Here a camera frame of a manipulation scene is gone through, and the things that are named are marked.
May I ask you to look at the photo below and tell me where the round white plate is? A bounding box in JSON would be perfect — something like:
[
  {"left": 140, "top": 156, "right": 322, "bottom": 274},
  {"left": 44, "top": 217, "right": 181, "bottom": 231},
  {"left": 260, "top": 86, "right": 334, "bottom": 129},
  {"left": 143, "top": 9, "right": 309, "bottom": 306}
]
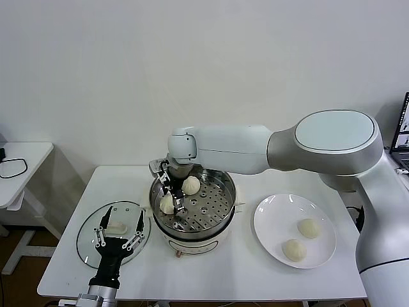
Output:
[{"left": 254, "top": 193, "right": 337, "bottom": 269}]

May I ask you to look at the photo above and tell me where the round glass lid white handle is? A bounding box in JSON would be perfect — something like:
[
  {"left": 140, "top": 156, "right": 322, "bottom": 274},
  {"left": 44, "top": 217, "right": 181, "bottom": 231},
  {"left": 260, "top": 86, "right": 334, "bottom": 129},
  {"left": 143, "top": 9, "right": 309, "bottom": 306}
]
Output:
[{"left": 76, "top": 200, "right": 151, "bottom": 269}]

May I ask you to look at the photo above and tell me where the black power strip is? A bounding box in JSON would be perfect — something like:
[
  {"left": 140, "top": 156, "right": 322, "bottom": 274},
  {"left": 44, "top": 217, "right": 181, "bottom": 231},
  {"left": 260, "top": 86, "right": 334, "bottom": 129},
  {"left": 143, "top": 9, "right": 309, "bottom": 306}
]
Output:
[{"left": 346, "top": 204, "right": 364, "bottom": 232}]

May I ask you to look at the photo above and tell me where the white steamed baozi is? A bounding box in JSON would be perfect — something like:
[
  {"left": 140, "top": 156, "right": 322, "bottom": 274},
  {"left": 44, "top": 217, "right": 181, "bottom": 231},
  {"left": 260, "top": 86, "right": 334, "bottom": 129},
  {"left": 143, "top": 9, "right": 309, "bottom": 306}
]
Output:
[
  {"left": 158, "top": 194, "right": 176, "bottom": 216},
  {"left": 181, "top": 175, "right": 201, "bottom": 196},
  {"left": 297, "top": 218, "right": 321, "bottom": 240},
  {"left": 281, "top": 239, "right": 307, "bottom": 264}
]

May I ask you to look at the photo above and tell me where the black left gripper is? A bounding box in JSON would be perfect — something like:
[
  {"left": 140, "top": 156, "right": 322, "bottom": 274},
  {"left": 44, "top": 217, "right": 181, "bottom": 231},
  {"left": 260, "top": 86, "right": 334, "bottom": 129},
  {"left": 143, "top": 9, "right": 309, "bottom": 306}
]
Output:
[{"left": 88, "top": 205, "right": 145, "bottom": 289}]

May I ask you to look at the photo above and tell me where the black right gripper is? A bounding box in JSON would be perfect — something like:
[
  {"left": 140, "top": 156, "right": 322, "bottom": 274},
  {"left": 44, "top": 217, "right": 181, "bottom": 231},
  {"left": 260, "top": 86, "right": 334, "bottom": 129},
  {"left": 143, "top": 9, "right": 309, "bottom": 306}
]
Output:
[{"left": 161, "top": 164, "right": 194, "bottom": 224}]

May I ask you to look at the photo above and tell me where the dark open laptop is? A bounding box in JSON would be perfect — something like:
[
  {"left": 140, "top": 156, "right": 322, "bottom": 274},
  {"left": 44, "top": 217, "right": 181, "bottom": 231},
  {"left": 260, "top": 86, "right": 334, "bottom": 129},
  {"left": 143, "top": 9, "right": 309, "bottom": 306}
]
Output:
[{"left": 389, "top": 92, "right": 409, "bottom": 170}]

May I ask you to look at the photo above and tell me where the white side table with cable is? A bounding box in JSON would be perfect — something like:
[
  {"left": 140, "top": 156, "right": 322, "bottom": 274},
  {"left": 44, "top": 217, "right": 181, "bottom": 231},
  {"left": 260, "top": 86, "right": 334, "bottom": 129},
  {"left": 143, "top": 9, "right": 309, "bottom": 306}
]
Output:
[{"left": 0, "top": 142, "right": 63, "bottom": 276}]

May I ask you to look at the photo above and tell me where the black looped cable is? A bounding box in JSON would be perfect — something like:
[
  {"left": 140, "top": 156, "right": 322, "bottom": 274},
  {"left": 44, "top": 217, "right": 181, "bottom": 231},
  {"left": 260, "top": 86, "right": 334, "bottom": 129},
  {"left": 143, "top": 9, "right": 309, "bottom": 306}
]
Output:
[{"left": 0, "top": 159, "right": 28, "bottom": 179}]

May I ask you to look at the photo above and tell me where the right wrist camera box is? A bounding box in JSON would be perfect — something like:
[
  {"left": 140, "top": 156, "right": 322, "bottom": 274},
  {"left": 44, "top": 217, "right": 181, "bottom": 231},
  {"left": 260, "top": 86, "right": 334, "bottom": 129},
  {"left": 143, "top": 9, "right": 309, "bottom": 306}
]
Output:
[{"left": 148, "top": 159, "right": 169, "bottom": 180}]

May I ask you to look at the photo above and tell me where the steel perforated steamer pot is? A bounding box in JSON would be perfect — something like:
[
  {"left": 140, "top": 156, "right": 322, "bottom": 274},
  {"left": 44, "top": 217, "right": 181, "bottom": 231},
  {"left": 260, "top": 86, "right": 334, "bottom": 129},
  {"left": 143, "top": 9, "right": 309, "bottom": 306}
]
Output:
[{"left": 149, "top": 161, "right": 237, "bottom": 241}]

